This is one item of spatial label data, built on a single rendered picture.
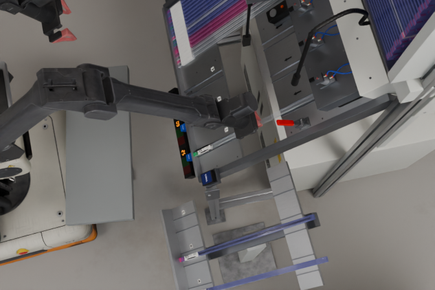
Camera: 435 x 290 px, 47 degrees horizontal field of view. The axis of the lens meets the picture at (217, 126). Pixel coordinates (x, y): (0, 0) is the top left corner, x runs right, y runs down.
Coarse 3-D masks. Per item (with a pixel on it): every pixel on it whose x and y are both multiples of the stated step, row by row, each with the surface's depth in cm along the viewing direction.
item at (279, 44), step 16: (272, 32) 152; (288, 32) 148; (272, 48) 152; (288, 48) 147; (272, 64) 151; (288, 64) 147; (272, 80) 151; (288, 80) 146; (304, 80) 142; (288, 96) 146; (304, 96) 142; (288, 112) 146; (304, 112) 142; (320, 112) 138; (336, 112) 134; (288, 128) 145
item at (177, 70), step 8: (168, 24) 185; (168, 32) 184; (168, 40) 183; (176, 64) 180; (176, 72) 179; (176, 80) 179; (192, 128) 174; (192, 136) 172; (192, 144) 171; (192, 152) 170; (192, 160) 170; (200, 168) 169
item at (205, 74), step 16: (192, 64) 176; (208, 64) 171; (192, 80) 176; (208, 80) 170; (224, 80) 165; (224, 96) 164; (224, 128) 163; (208, 144) 167; (224, 144) 163; (240, 144) 158; (208, 160) 167; (224, 160) 162
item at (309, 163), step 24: (264, 72) 191; (264, 96) 196; (360, 120) 184; (432, 120) 184; (264, 144) 224; (312, 144) 182; (336, 144) 182; (408, 144) 182; (432, 144) 192; (312, 168) 187; (360, 168) 209; (384, 168) 223
